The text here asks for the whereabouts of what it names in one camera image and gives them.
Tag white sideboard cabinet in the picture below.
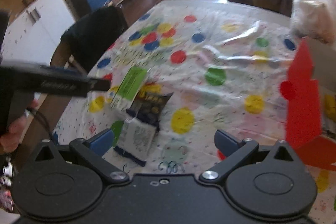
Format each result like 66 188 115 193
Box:
1 0 75 65

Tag wooden chair with black jacket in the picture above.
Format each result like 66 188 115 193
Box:
50 6 128 73

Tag black snack packet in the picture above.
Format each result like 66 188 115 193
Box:
126 92 173 132

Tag colourful birthday plastic tablecloth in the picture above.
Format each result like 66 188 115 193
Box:
51 0 336 224

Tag white blue snack packet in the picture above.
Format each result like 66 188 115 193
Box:
114 118 157 166

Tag green white snack packet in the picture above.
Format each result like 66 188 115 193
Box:
110 66 148 111

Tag clear bag of food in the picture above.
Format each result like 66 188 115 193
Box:
290 0 335 45

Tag person's left hand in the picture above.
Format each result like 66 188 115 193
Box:
1 114 27 155

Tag red cardboard box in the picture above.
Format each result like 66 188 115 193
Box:
214 37 335 171

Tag black cable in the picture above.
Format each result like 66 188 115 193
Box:
26 107 53 139

